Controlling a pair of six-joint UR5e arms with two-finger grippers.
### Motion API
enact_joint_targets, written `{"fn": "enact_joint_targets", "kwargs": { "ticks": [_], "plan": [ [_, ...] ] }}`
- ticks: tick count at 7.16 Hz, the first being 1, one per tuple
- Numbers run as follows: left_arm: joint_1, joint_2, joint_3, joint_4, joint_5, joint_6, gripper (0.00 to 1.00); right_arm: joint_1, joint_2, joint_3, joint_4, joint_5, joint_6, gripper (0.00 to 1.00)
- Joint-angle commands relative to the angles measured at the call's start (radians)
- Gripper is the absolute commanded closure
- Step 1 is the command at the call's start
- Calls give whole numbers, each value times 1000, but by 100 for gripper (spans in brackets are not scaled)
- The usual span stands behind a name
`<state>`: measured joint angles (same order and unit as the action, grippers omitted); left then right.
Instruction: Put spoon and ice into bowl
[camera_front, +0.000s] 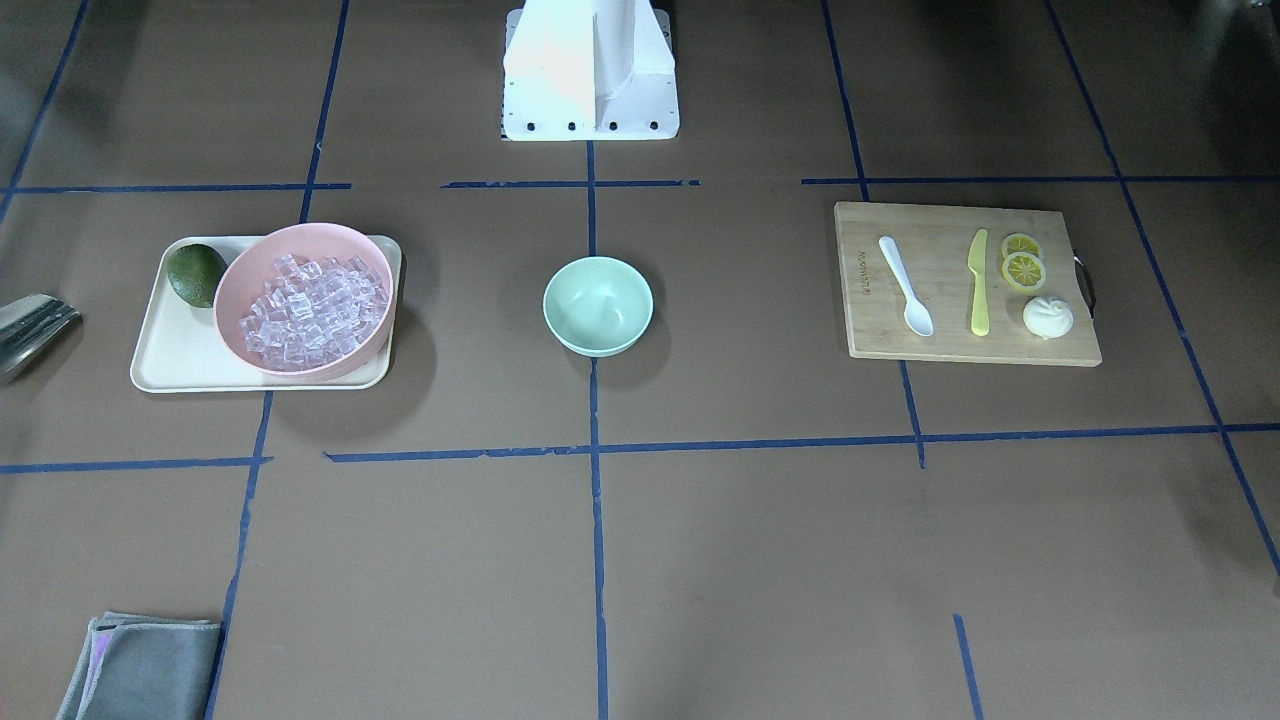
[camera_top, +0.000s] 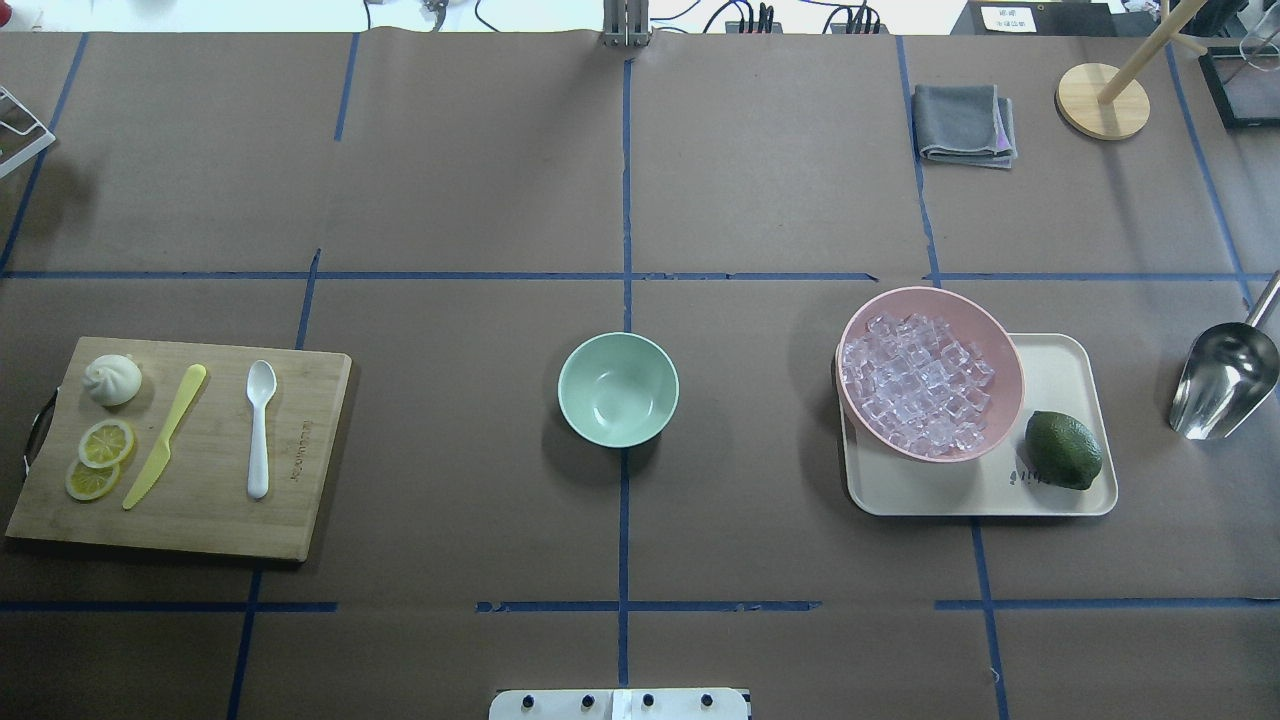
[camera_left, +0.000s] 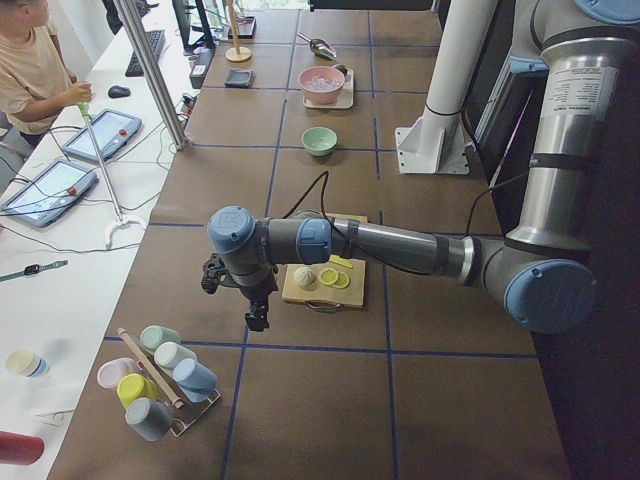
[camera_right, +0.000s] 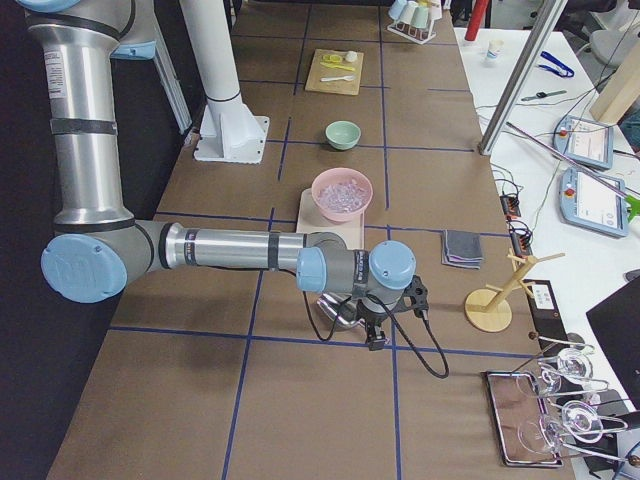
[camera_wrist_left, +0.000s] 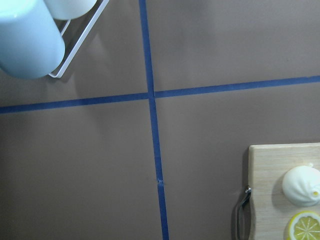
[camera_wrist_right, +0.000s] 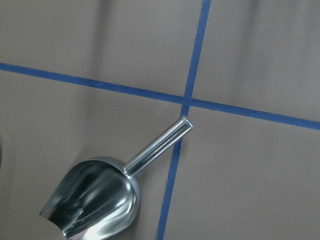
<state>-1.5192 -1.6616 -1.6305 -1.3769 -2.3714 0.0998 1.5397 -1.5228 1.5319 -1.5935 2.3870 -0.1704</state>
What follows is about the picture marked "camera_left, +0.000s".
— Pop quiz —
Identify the wooden cutting board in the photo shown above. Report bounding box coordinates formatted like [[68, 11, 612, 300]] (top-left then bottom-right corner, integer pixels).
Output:
[[281, 213, 369, 310]]

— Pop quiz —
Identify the pink bowl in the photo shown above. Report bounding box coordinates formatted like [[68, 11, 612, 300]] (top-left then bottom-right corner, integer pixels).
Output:
[[298, 66, 346, 105]]

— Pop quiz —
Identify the wooden paper towel stand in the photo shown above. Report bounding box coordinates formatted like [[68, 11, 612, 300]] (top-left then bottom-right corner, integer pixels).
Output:
[[225, 0, 252, 63]]

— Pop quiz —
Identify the teach pendant near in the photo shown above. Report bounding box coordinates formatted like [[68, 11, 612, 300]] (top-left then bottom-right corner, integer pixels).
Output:
[[1, 158, 98, 228]]

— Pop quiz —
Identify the black tray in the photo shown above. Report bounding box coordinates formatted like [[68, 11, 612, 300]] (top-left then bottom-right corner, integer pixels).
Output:
[[227, 16, 257, 40]]

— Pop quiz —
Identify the yellow cup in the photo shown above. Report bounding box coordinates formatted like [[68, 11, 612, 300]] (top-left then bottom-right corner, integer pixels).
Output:
[[116, 373, 159, 409]]

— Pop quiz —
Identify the reacher grabber tool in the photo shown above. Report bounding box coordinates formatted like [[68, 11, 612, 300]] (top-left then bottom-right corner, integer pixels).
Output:
[[77, 102, 147, 250]]

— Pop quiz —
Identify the pink cup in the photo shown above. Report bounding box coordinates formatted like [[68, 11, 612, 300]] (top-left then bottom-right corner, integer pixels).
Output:
[[96, 357, 138, 389]]

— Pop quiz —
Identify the teach pendant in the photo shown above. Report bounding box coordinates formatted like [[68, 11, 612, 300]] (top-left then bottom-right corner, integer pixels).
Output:
[[61, 109, 142, 164], [1, 158, 98, 228]]

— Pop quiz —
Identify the metal cup rack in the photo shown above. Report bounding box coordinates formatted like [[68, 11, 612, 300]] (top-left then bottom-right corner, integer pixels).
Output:
[[156, 387, 220, 437]]

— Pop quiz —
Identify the lemon slice far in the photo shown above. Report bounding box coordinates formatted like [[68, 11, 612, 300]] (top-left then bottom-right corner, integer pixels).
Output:
[[331, 271, 351, 289]]

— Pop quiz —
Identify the aluminium frame post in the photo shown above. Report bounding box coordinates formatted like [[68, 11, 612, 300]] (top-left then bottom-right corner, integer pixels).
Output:
[[114, 0, 188, 151]]

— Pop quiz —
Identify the red bottle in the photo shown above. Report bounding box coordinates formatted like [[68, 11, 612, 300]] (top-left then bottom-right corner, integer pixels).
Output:
[[0, 431, 45, 466]]

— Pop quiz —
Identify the teach pendant far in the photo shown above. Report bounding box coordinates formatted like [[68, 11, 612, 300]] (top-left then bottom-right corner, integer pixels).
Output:
[[61, 109, 142, 164]]

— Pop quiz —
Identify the green cup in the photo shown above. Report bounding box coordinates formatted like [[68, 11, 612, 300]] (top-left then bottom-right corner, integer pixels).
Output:
[[139, 325, 181, 354]]

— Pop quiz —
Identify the yellow plastic knife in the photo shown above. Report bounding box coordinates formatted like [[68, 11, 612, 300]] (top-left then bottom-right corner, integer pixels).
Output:
[[329, 255, 353, 269]]

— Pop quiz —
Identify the black keyboard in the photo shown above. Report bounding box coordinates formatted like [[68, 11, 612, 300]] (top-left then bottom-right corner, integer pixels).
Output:
[[124, 29, 167, 78]]

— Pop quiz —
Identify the metal ice scoop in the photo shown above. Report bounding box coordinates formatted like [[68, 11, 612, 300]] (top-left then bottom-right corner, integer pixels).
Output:
[[297, 32, 337, 60]]

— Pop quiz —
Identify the person in beige shirt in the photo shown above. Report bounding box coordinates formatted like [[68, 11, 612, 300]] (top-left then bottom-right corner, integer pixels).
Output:
[[1, 1, 93, 147]]

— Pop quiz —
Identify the green lime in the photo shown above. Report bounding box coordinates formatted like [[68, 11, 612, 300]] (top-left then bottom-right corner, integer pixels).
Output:
[[333, 64, 348, 76]]

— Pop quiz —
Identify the paper cup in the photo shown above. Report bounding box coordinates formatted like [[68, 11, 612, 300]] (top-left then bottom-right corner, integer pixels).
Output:
[[5, 348, 49, 378]]

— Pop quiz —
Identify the beige tray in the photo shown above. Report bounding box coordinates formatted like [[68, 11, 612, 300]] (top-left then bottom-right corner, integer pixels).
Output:
[[303, 69, 354, 110]]

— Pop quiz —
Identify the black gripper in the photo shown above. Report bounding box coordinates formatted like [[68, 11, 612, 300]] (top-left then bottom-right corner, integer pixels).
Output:
[[231, 264, 278, 331]]

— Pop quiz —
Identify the white steamed bun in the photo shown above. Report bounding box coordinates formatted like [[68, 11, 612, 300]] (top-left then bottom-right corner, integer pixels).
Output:
[[293, 266, 316, 290]]

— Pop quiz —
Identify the blue cup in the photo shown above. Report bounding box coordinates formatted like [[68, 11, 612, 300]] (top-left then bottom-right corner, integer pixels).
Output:
[[172, 358, 218, 403]]

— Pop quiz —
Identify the white cup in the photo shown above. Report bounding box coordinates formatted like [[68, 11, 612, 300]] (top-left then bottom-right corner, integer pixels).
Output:
[[154, 341, 197, 372]]

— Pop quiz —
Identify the grey cup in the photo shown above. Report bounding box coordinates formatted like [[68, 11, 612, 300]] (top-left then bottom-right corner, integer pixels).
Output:
[[125, 397, 173, 441]]

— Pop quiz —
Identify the lemon slice near bun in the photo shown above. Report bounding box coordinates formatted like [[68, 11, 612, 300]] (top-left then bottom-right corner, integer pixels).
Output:
[[318, 268, 340, 286]]

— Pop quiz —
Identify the grey folded cloth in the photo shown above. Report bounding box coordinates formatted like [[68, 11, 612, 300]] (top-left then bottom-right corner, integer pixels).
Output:
[[224, 68, 254, 89]]

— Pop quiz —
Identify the green smartwatch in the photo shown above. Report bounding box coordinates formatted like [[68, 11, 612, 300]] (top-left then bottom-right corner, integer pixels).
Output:
[[0, 260, 68, 282]]

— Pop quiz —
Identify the black computer mouse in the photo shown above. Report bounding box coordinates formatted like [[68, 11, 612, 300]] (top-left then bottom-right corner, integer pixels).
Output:
[[108, 85, 131, 99]]

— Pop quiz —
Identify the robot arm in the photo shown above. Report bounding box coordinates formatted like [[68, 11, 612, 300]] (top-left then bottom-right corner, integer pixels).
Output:
[[201, 1, 639, 334]]

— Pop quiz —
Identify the mint green bowl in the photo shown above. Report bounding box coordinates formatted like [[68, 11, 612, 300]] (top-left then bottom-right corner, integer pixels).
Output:
[[301, 127, 338, 157]]

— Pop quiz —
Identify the wooden rack rod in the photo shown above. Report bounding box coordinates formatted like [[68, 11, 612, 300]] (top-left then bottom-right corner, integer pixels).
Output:
[[117, 328, 185, 409]]

